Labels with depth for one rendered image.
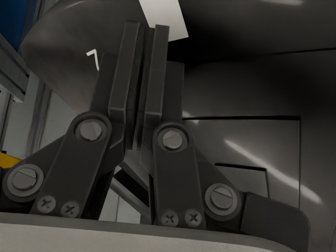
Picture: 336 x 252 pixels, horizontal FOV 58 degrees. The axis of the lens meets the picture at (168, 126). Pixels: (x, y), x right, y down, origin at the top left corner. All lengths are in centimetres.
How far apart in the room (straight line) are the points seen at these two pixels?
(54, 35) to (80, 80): 3
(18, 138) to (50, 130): 10
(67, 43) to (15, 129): 95
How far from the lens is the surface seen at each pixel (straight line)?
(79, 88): 19
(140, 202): 29
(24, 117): 111
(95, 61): 16
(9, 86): 66
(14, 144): 110
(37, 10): 78
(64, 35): 17
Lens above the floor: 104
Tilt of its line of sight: 14 degrees down
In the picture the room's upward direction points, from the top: 175 degrees counter-clockwise
